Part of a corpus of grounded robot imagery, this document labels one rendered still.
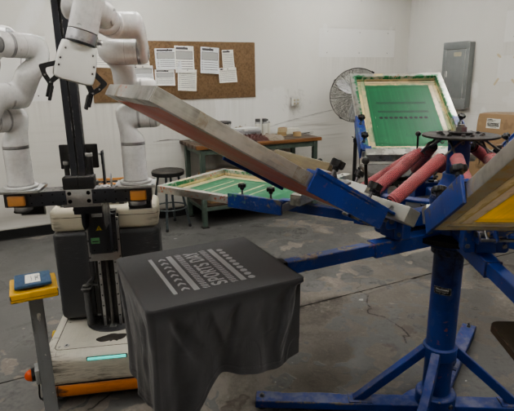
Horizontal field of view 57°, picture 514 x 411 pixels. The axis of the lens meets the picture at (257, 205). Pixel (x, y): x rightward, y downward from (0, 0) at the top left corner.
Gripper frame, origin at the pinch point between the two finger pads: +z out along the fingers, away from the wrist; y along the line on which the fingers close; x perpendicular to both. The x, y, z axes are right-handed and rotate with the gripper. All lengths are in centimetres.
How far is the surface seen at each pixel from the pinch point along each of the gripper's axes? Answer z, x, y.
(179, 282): 44, 7, -39
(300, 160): 0, 1, -74
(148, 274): 46, -3, -33
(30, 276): 54, -13, -1
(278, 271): 35, 14, -69
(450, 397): 88, 7, -183
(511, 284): 20, 51, -127
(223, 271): 40, 6, -53
